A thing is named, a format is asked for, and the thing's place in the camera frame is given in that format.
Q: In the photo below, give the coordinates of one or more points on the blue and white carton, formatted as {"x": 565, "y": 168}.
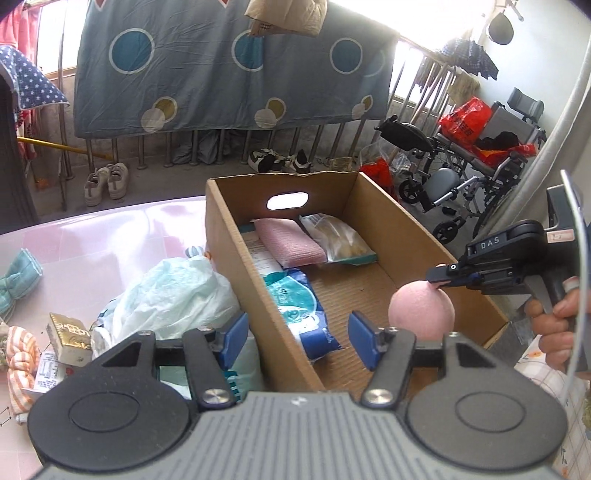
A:
{"x": 261, "y": 261}

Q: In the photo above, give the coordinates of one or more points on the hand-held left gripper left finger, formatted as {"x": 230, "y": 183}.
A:
{"x": 235, "y": 341}

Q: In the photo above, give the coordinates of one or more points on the orange striped hair bow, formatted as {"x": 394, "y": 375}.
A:
{"x": 23, "y": 350}

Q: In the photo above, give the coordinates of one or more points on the light teal hair bow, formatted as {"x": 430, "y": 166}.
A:
{"x": 21, "y": 281}

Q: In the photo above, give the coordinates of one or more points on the white printed packet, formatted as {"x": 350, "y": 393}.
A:
{"x": 44, "y": 374}

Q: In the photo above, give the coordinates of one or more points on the black and white sneaker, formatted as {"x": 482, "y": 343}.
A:
{"x": 264, "y": 161}
{"x": 299, "y": 162}

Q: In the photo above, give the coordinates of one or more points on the black garment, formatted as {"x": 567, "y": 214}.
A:
{"x": 498, "y": 140}

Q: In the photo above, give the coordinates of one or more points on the dark checked garment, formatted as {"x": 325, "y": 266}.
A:
{"x": 468, "y": 55}

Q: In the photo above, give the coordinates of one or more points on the pink textured sponge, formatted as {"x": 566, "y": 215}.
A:
{"x": 288, "y": 242}

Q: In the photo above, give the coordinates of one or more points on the pale green plastic bag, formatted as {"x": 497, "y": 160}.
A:
{"x": 175, "y": 295}

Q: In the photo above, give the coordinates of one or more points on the beige sneaker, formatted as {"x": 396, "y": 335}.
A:
{"x": 342, "y": 164}

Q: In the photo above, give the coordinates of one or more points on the blue star-printed cloth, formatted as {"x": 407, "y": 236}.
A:
{"x": 32, "y": 83}

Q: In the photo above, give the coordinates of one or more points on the floral printed cloth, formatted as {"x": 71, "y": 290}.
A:
{"x": 579, "y": 424}

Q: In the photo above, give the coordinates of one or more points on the beige padded jacket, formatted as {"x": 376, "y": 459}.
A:
{"x": 286, "y": 16}

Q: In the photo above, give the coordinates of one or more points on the gold foil box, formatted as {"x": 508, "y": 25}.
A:
{"x": 69, "y": 339}

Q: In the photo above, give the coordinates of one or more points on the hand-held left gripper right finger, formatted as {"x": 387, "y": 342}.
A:
{"x": 364, "y": 341}

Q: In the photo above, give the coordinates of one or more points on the pink foam ball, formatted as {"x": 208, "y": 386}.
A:
{"x": 420, "y": 309}

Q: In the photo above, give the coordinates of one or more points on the clear plastic bag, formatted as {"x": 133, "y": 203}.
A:
{"x": 385, "y": 154}

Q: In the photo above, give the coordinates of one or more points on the green patterned scrunchie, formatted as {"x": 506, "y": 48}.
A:
{"x": 2, "y": 346}

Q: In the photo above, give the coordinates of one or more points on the clear packet with beige contents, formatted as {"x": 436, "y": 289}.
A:
{"x": 339, "y": 237}

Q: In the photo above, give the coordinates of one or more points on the black wheelchair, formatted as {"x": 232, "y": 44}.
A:
{"x": 415, "y": 138}

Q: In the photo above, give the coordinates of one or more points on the yellow pole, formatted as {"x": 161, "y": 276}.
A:
{"x": 60, "y": 146}

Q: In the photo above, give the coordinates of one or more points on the dark furniture panel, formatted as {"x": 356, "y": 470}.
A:
{"x": 16, "y": 161}

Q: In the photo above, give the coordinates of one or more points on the grey blanket with circles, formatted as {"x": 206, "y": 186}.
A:
{"x": 198, "y": 87}

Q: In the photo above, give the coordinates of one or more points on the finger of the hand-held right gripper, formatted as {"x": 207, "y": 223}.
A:
{"x": 466, "y": 279}
{"x": 445, "y": 274}

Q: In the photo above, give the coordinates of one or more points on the person's right hand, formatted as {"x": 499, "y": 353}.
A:
{"x": 554, "y": 337}

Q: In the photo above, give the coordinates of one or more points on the red plastic bag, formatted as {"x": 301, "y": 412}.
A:
{"x": 466, "y": 120}
{"x": 505, "y": 154}
{"x": 376, "y": 175}

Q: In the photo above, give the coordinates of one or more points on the brown cardboard box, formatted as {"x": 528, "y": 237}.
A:
{"x": 226, "y": 240}

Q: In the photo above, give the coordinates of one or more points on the blue wet wipes pack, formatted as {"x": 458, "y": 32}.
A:
{"x": 300, "y": 309}

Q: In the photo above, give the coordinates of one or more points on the black round hanging item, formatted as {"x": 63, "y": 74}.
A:
{"x": 501, "y": 28}

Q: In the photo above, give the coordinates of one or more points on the metal railing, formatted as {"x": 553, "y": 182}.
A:
{"x": 138, "y": 152}

